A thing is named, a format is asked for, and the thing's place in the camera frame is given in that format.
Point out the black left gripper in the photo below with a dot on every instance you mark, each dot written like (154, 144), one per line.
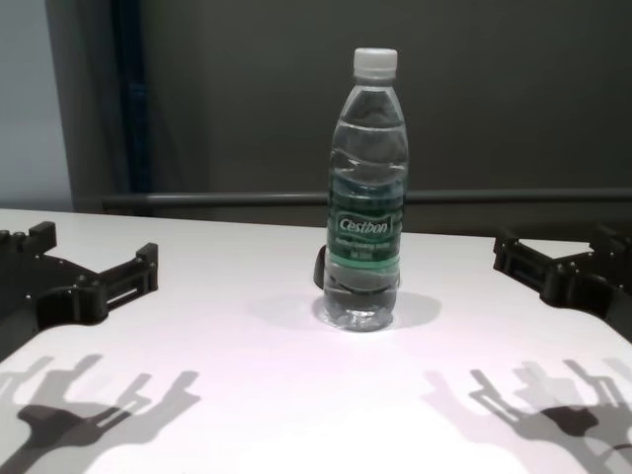
(24, 296)

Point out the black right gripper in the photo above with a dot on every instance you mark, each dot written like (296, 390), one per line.
(592, 286)

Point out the clear water bottle green label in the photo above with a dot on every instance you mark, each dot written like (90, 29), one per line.
(368, 197)

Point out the green YES button black base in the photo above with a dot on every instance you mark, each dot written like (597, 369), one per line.
(318, 269)

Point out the grey horizontal rail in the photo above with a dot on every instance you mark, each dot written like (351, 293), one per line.
(222, 200)

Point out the blue vertical frame post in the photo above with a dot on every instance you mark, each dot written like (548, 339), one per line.
(135, 99)

